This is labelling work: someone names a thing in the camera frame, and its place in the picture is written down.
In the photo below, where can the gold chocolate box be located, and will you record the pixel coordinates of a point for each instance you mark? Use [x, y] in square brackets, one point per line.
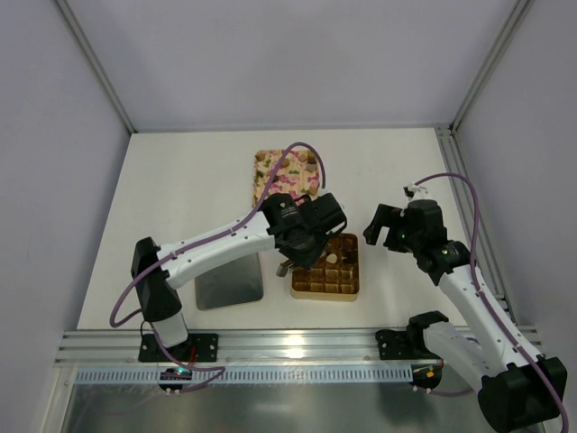
[327, 281]

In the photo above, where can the slotted cable duct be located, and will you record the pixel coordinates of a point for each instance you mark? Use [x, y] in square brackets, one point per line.
[252, 374]

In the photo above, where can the aluminium rail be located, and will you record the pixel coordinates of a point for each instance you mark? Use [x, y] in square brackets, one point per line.
[241, 347]

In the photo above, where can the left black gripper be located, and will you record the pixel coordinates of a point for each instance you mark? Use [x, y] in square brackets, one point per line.
[300, 254]

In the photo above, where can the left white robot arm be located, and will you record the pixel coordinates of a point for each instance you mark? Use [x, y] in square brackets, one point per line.
[158, 271]

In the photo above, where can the floral tray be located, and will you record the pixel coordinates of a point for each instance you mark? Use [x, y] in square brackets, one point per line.
[295, 176]

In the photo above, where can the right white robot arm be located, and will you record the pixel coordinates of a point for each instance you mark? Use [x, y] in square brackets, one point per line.
[516, 386]

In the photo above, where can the metal tongs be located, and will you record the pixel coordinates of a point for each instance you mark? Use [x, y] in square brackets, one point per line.
[284, 268]

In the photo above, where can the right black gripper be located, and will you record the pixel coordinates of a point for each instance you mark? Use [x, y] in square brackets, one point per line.
[384, 226]

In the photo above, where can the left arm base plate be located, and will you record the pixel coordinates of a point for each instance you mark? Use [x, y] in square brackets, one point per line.
[198, 348]

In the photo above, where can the silver tin lid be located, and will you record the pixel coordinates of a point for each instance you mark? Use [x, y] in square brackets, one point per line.
[230, 284]

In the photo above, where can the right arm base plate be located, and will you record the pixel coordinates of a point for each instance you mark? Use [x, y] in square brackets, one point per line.
[393, 345]

